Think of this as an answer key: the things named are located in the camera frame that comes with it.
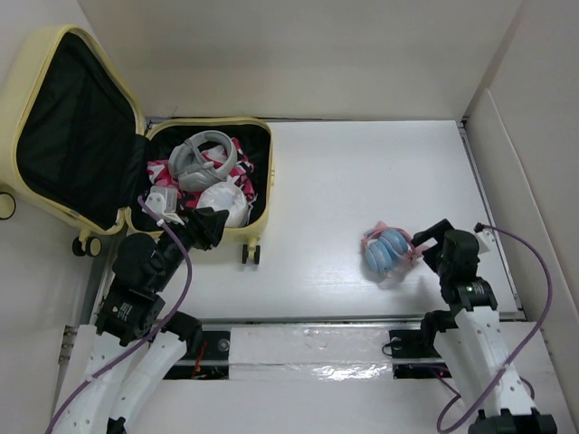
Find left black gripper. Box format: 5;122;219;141
152;204;229;289

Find white cap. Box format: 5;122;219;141
197;182;250;228

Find blue pink headphones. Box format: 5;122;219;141
361;222;422;278

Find grey white headphones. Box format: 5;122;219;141
168;130;237;192

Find pink camouflage shorts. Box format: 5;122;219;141
147;136;258;210

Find yellow hard-shell suitcase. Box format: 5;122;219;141
1;25;273;262

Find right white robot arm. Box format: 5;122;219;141
412;220;557;433

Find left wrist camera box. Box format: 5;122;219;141
142;186;185;226

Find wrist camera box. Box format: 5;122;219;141
142;186;185;226
473;222;495;255

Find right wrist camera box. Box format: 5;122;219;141
473;222;495;255

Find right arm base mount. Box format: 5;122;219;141
382;328;476;381

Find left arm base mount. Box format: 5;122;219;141
163;330;231;381

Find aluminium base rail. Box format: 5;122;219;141
62;311;539;368

